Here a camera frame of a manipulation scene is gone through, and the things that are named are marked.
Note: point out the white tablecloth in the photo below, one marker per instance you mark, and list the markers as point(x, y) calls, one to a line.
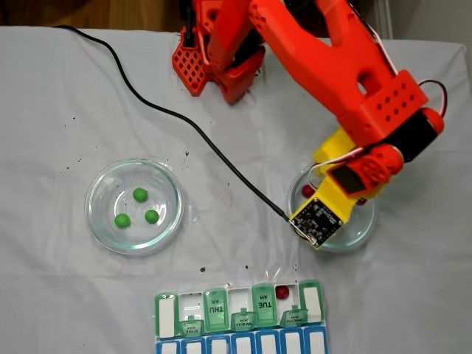
point(55, 295)

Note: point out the weekly pill organizer box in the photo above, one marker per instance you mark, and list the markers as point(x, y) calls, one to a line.
point(265, 306)

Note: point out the red ball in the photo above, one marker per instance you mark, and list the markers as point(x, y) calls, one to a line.
point(282, 292)
point(307, 190)

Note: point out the black circuit board camera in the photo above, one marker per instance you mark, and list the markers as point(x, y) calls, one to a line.
point(316, 221)

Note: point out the green ball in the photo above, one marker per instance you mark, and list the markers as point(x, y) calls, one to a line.
point(140, 194)
point(151, 216)
point(121, 220)

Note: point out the glass bowl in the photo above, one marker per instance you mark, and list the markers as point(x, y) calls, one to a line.
point(363, 228)
point(103, 236)

